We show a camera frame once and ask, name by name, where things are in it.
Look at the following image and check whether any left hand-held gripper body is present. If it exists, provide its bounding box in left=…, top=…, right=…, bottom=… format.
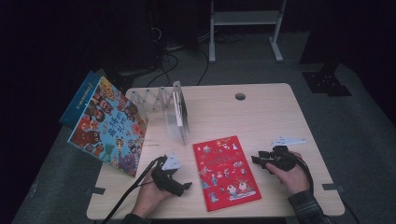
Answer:
left=150, top=152, right=185, bottom=195

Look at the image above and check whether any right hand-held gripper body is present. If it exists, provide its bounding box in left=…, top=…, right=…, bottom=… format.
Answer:
left=264, top=136, right=307, bottom=173

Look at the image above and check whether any light blue animals picture book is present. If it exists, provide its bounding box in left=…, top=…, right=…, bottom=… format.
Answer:
left=67, top=76, right=149, bottom=178

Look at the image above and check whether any white caterpillar board book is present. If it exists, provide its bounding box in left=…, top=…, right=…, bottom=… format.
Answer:
left=173, top=90, right=191, bottom=138

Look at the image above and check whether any white expandable book rack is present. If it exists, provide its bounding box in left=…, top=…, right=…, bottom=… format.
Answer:
left=129, top=80, right=191, bottom=147

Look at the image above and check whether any dark blue monster picture book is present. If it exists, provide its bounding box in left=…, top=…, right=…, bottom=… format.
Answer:
left=59, top=70, right=103, bottom=130

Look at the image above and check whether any person's left hand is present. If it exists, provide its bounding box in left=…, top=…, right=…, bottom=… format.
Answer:
left=130, top=169, right=176, bottom=219

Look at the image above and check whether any person's right hand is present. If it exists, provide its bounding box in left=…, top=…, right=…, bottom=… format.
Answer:
left=264, top=151, right=311, bottom=196

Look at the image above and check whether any red picture book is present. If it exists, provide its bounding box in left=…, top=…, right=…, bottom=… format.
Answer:
left=191, top=134, right=262, bottom=213

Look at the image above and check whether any grey tape strip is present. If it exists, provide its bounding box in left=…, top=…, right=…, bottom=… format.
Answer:
left=321, top=184, right=346, bottom=192
left=85, top=186, right=106, bottom=197

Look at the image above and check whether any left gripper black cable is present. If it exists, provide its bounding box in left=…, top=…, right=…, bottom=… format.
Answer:
left=102, top=154, right=168, bottom=224

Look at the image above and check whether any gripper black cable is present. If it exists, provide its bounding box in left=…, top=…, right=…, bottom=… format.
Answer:
left=288, top=151, right=316, bottom=194
left=102, top=154, right=168, bottom=224

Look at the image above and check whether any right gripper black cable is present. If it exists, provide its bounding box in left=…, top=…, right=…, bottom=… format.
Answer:
left=288, top=151, right=316, bottom=194

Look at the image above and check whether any black stand base plate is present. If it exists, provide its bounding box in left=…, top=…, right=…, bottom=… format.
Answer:
left=301, top=62, right=353, bottom=98
left=104, top=66, right=135, bottom=95

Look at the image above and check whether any black floor cable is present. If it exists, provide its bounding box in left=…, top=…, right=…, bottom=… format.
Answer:
left=145, top=51, right=180, bottom=89
left=196, top=48, right=210, bottom=87

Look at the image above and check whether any white metal stand frame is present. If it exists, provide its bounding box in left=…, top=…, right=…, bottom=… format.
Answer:
left=208, top=0, right=288, bottom=64

